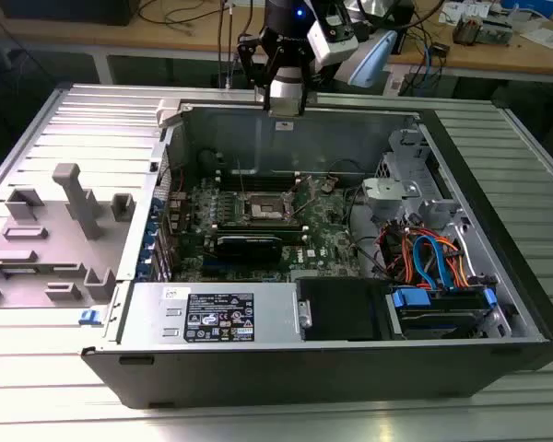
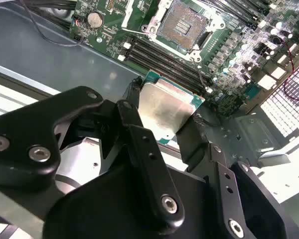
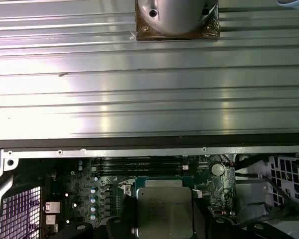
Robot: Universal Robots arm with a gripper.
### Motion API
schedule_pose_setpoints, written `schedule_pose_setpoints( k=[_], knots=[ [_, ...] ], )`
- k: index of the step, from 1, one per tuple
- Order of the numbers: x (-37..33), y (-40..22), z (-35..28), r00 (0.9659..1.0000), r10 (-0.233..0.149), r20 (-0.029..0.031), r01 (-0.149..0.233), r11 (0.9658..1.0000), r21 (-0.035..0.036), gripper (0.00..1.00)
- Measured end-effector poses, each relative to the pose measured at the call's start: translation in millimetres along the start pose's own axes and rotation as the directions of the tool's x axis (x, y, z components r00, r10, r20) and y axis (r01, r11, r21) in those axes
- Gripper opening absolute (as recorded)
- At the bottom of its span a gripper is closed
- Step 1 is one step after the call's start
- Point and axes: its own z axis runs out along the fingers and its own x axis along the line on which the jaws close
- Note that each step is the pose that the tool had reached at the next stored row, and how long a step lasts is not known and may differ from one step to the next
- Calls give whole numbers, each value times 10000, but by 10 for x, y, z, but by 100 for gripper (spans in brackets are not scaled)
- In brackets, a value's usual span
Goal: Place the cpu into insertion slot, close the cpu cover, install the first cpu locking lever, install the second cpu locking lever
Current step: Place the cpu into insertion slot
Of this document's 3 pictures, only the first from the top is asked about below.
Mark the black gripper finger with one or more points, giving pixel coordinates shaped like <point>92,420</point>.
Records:
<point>258,55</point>
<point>307,69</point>

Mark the thin metal locking lever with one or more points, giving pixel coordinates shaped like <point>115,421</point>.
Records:
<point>241,177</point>
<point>300,184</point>

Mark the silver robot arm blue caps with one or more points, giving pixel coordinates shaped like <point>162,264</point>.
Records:
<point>373,57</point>

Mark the black RAM slot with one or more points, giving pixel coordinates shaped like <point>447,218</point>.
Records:
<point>258,175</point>
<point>262,183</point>

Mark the CPU socket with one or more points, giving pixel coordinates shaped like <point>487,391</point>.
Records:
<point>262,209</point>

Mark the blue slot retainer clip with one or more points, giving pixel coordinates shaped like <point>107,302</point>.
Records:
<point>146,254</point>
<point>156,208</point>
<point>150,231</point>
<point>142,272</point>

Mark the white QR code paper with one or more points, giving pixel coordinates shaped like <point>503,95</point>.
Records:
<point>394,83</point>

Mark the grey corner block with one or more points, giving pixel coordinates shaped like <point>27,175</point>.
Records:
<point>168,110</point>

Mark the tall black device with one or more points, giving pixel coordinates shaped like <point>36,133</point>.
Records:
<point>405,23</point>

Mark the round coin battery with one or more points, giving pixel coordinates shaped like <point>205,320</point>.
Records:
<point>328,185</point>

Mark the small black adapter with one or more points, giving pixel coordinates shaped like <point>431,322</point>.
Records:
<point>441,49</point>

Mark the green motherboard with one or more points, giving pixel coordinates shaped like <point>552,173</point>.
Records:
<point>322,221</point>

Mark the silver drive cage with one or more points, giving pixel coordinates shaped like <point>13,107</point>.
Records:
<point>405,189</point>

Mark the copper coil transformer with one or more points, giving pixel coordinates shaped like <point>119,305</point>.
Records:
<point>465,30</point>

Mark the white printed box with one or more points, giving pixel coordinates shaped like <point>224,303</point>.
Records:
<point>461,9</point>

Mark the wooden desk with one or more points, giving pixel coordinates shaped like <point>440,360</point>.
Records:
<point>488,57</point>

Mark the large black box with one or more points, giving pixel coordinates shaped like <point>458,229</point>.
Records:
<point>74,11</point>

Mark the black graphics card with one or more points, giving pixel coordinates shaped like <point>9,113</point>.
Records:
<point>246,251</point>

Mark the grey electronic device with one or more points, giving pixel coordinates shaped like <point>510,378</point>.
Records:
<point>497,32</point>

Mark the blue cardboard box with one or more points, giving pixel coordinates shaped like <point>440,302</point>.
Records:
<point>534,5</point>

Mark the white paper sheets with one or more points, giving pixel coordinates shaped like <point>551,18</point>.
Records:
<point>548,37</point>

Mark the silver power supply unit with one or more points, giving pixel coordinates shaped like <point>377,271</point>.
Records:
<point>276,317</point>

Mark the white barcode sticker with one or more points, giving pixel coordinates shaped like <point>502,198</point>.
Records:
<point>172,294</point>

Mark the black label sticker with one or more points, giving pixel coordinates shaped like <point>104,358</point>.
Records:
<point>221,317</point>

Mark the hard disk blue carrier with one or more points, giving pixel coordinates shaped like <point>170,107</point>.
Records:
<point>442,317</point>

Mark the grey plastic parts rack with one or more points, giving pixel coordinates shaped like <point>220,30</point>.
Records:
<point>50,258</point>

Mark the black open PC case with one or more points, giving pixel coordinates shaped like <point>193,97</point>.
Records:
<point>304,377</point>

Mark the blue plastic latch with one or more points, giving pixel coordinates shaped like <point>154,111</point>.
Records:
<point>90,317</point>

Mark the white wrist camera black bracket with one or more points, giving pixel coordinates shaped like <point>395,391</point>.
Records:
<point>332,48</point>

